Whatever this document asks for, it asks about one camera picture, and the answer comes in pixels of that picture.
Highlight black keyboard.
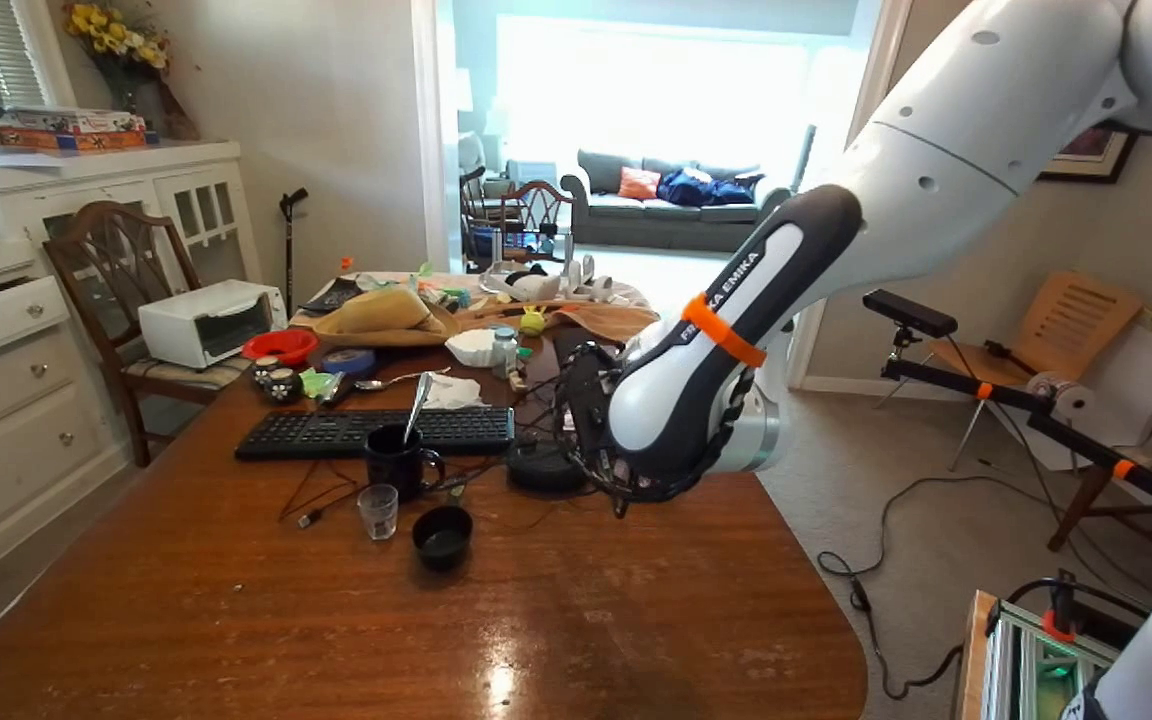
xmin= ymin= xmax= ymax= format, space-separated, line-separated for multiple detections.
xmin=232 ymin=403 xmax=522 ymax=467

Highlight orange tray on cabinet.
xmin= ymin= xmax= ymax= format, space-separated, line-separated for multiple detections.
xmin=0 ymin=106 xmax=156 ymax=156

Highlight black floor cable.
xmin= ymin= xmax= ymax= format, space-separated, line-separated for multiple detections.
xmin=814 ymin=463 xmax=1064 ymax=702

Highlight wooden electronics box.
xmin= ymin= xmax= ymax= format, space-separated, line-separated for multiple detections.
xmin=955 ymin=584 xmax=1128 ymax=720

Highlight green small object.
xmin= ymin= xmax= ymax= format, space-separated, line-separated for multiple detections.
xmin=298 ymin=362 xmax=347 ymax=403

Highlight white stick in mug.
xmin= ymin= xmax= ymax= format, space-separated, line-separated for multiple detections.
xmin=396 ymin=369 xmax=437 ymax=449

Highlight orange strap on arm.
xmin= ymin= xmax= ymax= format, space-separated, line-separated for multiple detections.
xmin=681 ymin=290 xmax=773 ymax=370

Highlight dark metal chair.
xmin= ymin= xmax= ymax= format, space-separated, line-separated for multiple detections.
xmin=458 ymin=165 xmax=581 ymax=275

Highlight orange cushion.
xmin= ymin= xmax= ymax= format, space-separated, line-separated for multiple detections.
xmin=618 ymin=165 xmax=665 ymax=203

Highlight small black bowl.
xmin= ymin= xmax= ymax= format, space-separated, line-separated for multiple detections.
xmin=407 ymin=501 xmax=480 ymax=580

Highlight small clear bottle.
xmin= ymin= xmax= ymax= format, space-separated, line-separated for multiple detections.
xmin=484 ymin=318 xmax=528 ymax=380

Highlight black mug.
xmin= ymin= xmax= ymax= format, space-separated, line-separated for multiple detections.
xmin=361 ymin=419 xmax=452 ymax=508

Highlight white cabinet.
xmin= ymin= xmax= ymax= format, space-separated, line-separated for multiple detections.
xmin=0 ymin=136 xmax=267 ymax=606

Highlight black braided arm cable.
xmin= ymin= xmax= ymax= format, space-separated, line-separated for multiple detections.
xmin=554 ymin=329 xmax=645 ymax=520

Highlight white bowl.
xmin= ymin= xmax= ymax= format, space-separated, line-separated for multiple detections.
xmin=439 ymin=322 xmax=501 ymax=370

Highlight white paper sheet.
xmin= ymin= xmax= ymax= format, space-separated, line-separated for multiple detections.
xmin=407 ymin=369 xmax=491 ymax=414

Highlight blue lid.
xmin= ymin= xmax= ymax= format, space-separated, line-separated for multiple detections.
xmin=314 ymin=342 xmax=384 ymax=384

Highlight black tripod with orange joints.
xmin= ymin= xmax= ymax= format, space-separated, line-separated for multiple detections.
xmin=875 ymin=333 xmax=1152 ymax=552

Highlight white clutter pile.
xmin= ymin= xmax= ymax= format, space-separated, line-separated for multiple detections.
xmin=488 ymin=250 xmax=651 ymax=317

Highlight small dark jars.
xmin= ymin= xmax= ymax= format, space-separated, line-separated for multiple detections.
xmin=250 ymin=351 xmax=301 ymax=403

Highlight thin black cable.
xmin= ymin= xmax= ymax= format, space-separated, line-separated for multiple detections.
xmin=272 ymin=455 xmax=384 ymax=532

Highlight black walking cane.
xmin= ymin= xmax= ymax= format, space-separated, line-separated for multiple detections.
xmin=276 ymin=185 xmax=315 ymax=318

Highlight tan cloth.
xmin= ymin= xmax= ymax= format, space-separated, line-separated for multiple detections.
xmin=285 ymin=279 xmax=667 ymax=361

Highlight dark vase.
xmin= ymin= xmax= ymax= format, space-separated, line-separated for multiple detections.
xmin=96 ymin=52 xmax=198 ymax=143

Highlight framed picture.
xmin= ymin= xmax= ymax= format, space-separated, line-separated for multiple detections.
xmin=1038 ymin=121 xmax=1139 ymax=186

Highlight dark wooden dining chair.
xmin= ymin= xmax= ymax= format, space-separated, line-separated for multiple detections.
xmin=42 ymin=197 xmax=257 ymax=467

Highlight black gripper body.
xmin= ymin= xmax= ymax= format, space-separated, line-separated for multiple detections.
xmin=601 ymin=444 xmax=727 ymax=517

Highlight yellow flowers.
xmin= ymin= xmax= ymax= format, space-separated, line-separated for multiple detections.
xmin=60 ymin=0 xmax=175 ymax=80

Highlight grey sofa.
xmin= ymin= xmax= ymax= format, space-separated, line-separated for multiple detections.
xmin=560 ymin=149 xmax=795 ymax=261

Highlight white leaning board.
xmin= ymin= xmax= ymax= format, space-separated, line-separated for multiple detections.
xmin=1064 ymin=309 xmax=1152 ymax=452

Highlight wooden folding chair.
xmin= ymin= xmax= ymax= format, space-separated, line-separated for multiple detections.
xmin=931 ymin=269 xmax=1147 ymax=392

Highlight black camera on tripod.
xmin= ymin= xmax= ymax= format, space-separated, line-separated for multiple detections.
xmin=859 ymin=283 xmax=963 ymax=340

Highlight red bowl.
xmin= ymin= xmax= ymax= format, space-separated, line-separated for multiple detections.
xmin=241 ymin=322 xmax=330 ymax=370

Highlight small clear glass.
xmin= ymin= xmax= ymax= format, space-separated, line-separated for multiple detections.
xmin=351 ymin=481 xmax=404 ymax=549

